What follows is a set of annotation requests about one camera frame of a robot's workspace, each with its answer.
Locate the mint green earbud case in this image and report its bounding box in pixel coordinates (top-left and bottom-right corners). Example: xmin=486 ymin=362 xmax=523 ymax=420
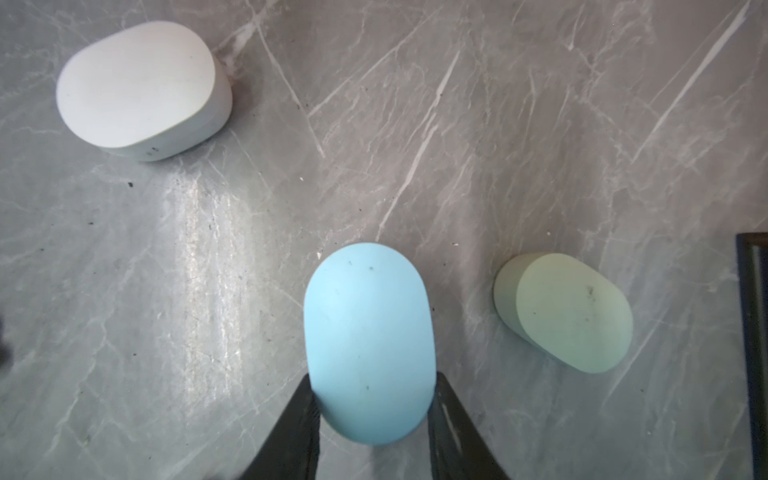
xmin=493 ymin=252 xmax=633 ymax=374

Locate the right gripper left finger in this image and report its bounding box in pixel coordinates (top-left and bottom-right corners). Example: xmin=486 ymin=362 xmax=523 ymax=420
xmin=240 ymin=374 xmax=321 ymax=480

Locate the white earbud case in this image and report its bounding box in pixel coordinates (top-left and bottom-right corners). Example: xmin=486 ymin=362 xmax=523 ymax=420
xmin=56 ymin=21 xmax=233 ymax=162

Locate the blue earbud case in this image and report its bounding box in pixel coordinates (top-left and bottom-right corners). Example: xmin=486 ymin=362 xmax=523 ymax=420
xmin=303 ymin=243 xmax=437 ymax=446

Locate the black grey checkerboard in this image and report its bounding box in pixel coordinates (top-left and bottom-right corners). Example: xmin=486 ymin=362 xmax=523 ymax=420
xmin=736 ymin=232 xmax=767 ymax=479

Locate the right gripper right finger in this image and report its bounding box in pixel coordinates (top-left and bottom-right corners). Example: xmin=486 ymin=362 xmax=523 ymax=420
xmin=427 ymin=372 xmax=510 ymax=480

